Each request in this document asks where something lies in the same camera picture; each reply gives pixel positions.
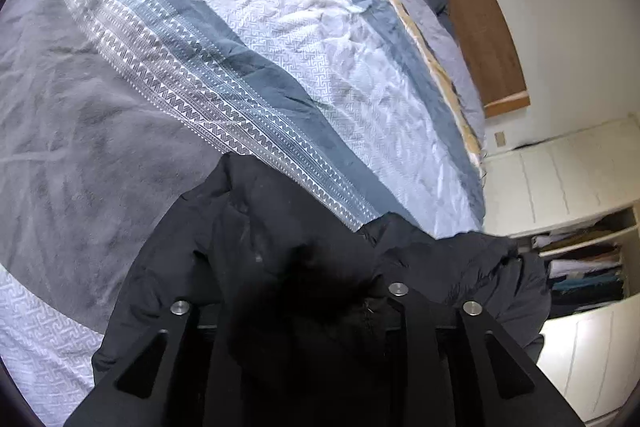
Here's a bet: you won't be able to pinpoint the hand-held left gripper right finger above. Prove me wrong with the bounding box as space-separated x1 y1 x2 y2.
384 282 586 427

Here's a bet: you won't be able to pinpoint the wooden headboard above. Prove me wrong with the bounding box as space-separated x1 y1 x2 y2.
342 0 531 118

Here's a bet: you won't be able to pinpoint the bed with striped duvet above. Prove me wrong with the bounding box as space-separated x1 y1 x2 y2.
0 0 488 427

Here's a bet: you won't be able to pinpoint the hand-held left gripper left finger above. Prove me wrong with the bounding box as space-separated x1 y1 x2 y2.
64 301 242 427

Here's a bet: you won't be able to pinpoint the white wardrobe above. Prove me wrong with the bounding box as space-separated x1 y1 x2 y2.
480 117 640 427

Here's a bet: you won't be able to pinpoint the black puffer coat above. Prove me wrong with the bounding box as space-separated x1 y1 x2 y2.
92 152 552 427

